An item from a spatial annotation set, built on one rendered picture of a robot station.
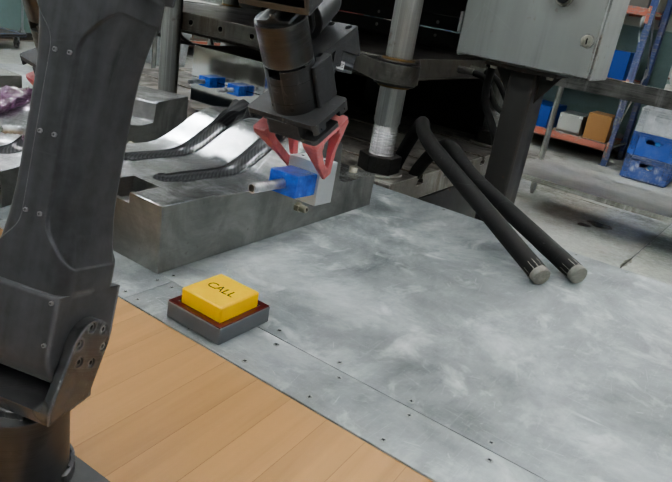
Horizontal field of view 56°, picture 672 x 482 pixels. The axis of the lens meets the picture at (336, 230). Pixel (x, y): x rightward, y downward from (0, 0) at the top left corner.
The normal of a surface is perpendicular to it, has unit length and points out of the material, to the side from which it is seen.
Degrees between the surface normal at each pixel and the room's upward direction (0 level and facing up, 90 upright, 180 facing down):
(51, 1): 76
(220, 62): 90
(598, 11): 90
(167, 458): 0
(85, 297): 90
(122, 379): 0
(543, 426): 0
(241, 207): 90
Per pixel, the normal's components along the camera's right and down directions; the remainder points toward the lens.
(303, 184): 0.81, 0.32
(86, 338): 0.93, 0.26
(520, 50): -0.57, 0.21
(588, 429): 0.15, -0.92
